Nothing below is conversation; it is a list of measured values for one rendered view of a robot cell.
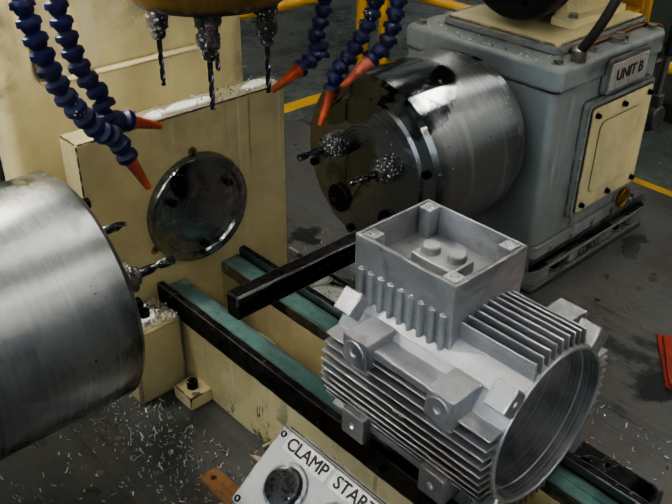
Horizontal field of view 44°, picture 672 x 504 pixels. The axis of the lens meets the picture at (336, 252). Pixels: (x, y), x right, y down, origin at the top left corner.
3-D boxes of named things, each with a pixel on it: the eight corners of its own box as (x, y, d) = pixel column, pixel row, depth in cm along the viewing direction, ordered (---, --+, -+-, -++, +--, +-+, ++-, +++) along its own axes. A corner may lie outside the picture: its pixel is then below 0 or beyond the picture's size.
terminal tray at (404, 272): (351, 298, 79) (352, 233, 75) (425, 258, 85) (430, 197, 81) (446, 357, 72) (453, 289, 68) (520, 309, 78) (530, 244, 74)
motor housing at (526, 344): (318, 435, 85) (318, 282, 75) (440, 357, 96) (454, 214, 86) (470, 556, 72) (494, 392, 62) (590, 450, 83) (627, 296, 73)
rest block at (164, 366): (118, 383, 109) (106, 310, 103) (163, 361, 113) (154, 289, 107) (142, 406, 105) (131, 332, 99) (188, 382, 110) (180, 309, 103)
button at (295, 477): (267, 496, 61) (255, 490, 60) (291, 463, 62) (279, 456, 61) (293, 520, 60) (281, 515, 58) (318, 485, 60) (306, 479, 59)
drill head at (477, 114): (264, 232, 120) (258, 67, 107) (447, 153, 144) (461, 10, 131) (387, 306, 105) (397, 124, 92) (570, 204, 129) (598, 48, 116)
